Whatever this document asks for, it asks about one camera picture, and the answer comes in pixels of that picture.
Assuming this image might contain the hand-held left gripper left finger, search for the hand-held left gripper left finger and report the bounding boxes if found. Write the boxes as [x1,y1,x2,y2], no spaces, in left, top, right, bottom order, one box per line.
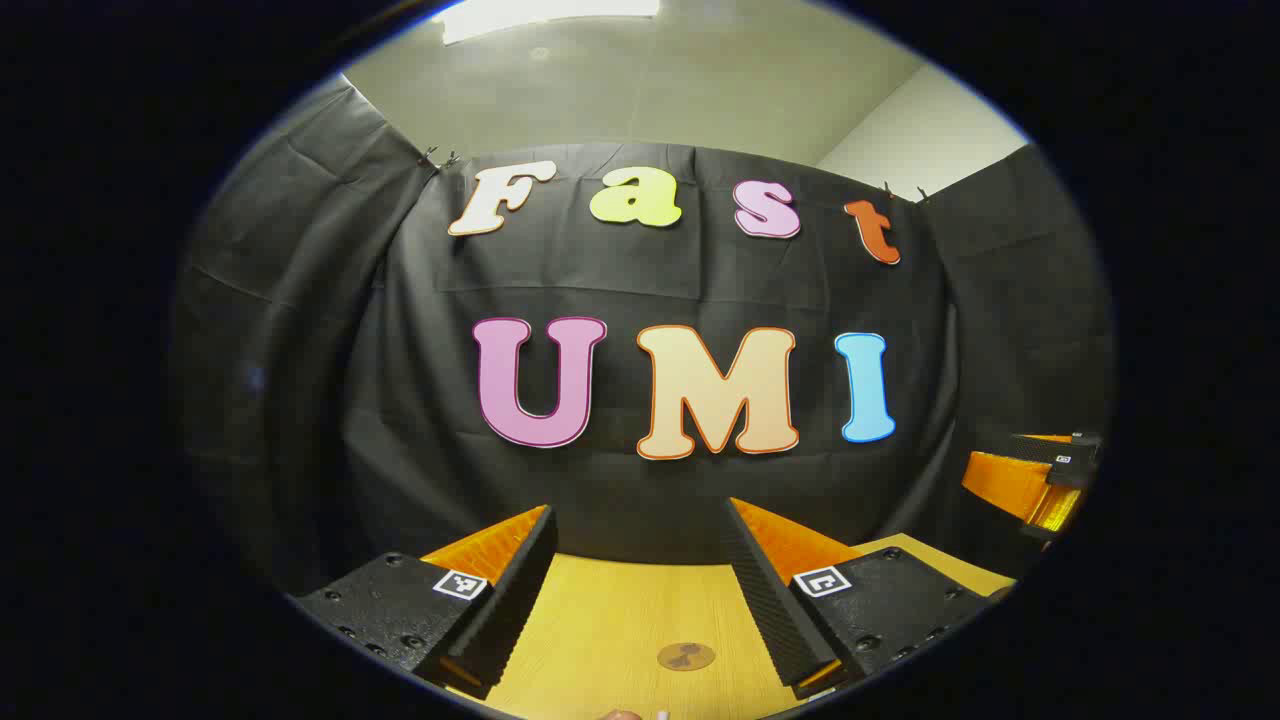
[290,505,559,701]

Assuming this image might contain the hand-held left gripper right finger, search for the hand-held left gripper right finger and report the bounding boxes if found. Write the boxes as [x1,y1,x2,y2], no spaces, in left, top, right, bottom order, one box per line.
[722,497,1001,701]

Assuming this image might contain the wooden desktop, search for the wooden desktop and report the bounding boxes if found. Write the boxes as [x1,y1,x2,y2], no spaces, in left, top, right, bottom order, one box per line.
[445,533,1016,720]

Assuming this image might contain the black backdrop cloth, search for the black backdrop cloth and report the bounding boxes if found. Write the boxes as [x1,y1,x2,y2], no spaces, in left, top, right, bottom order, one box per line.
[170,75,1116,601]

